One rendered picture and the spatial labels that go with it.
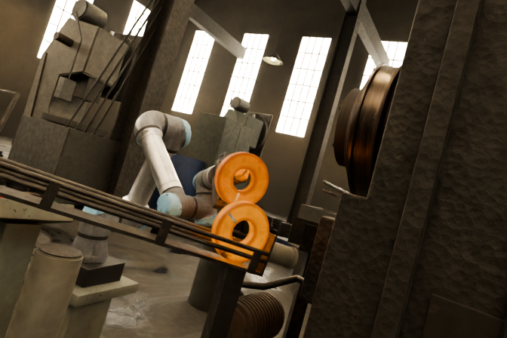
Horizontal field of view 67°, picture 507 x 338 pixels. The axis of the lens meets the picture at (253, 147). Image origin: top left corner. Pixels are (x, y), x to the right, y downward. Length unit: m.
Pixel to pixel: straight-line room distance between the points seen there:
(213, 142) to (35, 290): 3.91
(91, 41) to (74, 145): 2.71
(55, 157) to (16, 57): 9.73
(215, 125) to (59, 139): 1.85
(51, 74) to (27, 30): 6.99
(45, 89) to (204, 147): 2.96
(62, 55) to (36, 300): 5.84
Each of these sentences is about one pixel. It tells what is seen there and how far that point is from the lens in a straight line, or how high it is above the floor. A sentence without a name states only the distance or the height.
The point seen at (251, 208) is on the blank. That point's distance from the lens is 0.99.
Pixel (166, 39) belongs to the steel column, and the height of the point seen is 1.98.
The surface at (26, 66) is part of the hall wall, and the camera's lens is 13.76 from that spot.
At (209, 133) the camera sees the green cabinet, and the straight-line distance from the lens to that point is 4.94.
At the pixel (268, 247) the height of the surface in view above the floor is 0.68.
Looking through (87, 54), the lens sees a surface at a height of 1.93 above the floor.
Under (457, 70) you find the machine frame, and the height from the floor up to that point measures 1.16.
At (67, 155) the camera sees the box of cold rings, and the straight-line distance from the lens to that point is 4.02.
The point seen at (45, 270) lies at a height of 0.48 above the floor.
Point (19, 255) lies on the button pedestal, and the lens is 1.27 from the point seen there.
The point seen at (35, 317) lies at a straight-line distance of 1.17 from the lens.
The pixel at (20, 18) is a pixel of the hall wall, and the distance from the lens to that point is 13.70.
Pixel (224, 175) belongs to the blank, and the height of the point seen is 0.83.
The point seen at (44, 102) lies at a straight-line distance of 6.78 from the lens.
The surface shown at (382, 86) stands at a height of 1.21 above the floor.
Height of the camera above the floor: 0.84
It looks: 4 degrees up
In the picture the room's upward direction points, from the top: 16 degrees clockwise
